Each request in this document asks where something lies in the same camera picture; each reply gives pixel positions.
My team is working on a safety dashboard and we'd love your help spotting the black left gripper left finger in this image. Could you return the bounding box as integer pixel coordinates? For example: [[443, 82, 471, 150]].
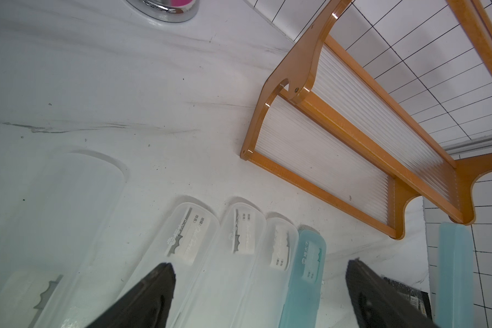
[[88, 262, 176, 328]]

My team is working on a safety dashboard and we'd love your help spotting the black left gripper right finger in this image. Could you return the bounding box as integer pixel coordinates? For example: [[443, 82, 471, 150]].
[[345, 259, 436, 327]]

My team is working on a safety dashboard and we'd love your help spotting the wooden two-tier shelf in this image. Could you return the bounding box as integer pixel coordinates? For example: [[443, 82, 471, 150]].
[[241, 1, 492, 239]]

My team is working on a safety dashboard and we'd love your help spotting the black patterned pouch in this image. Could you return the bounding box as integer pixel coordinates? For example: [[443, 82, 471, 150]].
[[383, 276, 433, 320]]

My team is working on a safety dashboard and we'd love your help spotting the chrome stand with pink ornaments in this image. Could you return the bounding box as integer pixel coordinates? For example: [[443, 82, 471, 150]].
[[127, 0, 200, 23]]

